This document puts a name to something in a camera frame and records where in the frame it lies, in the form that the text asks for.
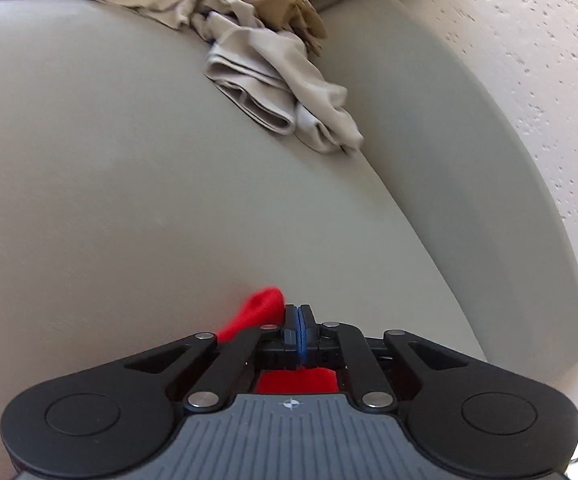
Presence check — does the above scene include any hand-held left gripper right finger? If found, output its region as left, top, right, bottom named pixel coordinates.
left=298, top=304, right=467, bottom=414

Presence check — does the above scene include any crumpled khaki garment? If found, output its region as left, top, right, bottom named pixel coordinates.
left=166, top=0, right=329, bottom=57

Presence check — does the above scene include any red long-sleeve garment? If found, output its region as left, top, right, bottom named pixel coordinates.
left=216, top=287, right=341, bottom=397

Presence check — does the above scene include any grey sofa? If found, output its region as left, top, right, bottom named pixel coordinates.
left=0, top=0, right=578, bottom=397

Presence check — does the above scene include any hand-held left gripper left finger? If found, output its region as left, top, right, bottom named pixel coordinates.
left=124, top=304, right=300, bottom=414

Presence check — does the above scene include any crumpled beige garment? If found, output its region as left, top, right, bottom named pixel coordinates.
left=86, top=0, right=366, bottom=154

